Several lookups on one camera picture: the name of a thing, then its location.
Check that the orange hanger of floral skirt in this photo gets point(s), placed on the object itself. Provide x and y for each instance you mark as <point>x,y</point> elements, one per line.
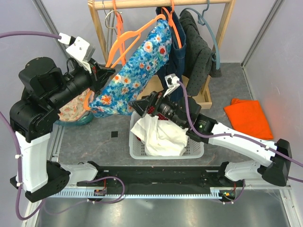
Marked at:
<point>127,37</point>

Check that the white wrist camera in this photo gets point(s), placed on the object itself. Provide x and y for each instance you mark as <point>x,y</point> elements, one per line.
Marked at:
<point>172,82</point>
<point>79,49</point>

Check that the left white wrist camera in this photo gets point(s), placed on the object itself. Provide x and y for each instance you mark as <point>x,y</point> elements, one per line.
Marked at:
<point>79,49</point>

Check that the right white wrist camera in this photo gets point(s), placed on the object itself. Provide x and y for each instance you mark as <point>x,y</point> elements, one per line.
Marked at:
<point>172,82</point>

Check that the slotted grey cable duct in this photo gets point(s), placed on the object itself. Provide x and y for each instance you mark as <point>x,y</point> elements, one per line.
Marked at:
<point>99,194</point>

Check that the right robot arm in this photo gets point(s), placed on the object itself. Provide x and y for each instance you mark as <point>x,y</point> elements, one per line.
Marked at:
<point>270,160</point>

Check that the orange folded cloth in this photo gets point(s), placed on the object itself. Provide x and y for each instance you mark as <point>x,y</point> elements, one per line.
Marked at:
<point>247,116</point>

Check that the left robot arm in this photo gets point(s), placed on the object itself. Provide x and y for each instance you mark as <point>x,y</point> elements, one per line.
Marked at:
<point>46,91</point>

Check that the orange hanger of white skirt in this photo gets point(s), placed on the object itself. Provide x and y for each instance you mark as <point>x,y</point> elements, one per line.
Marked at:
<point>120,30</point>

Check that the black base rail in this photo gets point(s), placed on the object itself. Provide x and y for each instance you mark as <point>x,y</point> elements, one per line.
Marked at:
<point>152,180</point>

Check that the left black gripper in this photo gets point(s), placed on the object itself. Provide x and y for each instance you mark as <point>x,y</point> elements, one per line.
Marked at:
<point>99,76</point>

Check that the peach floral garment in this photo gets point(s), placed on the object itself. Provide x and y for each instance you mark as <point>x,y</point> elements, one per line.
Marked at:
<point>74,110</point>

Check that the teal laundry basket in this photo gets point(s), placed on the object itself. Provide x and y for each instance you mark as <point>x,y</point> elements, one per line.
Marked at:
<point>85,119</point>

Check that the white plastic laundry basket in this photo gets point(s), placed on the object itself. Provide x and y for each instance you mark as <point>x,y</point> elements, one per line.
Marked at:
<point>192,150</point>

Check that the grey metal hanger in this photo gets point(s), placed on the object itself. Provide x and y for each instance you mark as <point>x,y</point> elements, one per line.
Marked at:
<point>110,19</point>

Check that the dark grey dotted garment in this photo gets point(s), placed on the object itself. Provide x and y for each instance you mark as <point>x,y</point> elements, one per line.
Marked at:
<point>199,58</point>

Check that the wooden clothes rack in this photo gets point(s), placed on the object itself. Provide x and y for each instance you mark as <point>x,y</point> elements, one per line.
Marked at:
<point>113,56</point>

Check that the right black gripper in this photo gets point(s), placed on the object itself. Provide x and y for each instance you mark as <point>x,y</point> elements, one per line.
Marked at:
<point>140,106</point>

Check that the dark denim skirt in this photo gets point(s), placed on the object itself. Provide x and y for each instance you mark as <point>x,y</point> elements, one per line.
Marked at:
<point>176,63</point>

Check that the blue-grey hanger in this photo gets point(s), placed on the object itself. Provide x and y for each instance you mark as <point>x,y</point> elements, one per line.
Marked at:
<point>202,21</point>

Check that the blue floral skirt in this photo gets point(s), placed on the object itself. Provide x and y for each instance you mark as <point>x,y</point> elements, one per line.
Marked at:
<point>137,73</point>

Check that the orange hanger of denim skirt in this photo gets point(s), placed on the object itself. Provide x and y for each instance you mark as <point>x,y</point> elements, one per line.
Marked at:
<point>172,24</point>

